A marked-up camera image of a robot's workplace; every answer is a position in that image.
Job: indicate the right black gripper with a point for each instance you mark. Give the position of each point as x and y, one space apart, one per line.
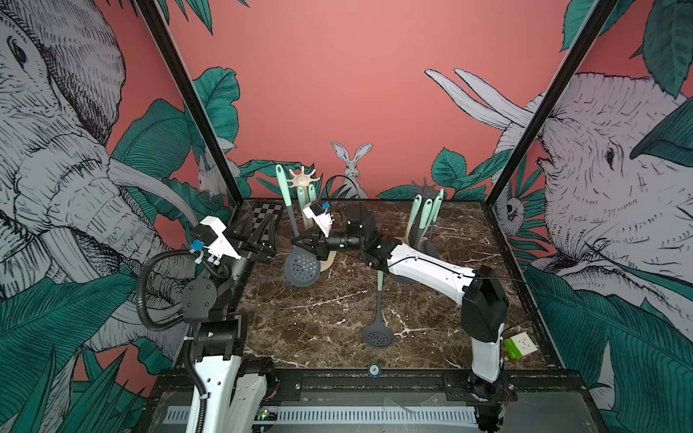
314 240

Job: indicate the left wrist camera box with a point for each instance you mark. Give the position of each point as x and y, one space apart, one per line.
210 242

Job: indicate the black front rail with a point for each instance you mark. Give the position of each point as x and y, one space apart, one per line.
294 384

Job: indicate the white perforated vent strip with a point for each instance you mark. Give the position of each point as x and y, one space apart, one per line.
395 415

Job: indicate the checkerboard calibration board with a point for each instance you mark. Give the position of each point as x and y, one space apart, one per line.
264 208

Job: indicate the beige utensil rack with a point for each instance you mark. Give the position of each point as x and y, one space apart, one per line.
303 178

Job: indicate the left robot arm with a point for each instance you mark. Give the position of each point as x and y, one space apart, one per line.
228 390

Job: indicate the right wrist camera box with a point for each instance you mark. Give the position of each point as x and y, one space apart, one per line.
319 213

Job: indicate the small round rail knob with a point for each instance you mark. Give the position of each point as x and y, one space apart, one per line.
374 370

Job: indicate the beige skimmer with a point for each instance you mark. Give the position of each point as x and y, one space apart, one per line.
415 208
303 202
430 222
325 265

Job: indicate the right black frame post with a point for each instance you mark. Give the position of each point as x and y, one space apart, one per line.
588 32

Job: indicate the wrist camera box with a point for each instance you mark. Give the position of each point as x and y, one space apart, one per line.
210 242
319 213

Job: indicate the green white cube object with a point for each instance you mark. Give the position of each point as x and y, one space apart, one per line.
520 346

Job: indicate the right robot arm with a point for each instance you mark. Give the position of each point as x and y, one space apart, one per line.
479 293

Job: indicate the dark grey utensil rack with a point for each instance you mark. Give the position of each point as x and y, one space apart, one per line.
427 191

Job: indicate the black frame post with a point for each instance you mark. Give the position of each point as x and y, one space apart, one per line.
154 19
588 32

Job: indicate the left black frame post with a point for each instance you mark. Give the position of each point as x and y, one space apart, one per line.
154 19

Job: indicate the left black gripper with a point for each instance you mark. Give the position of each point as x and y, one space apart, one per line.
246 234

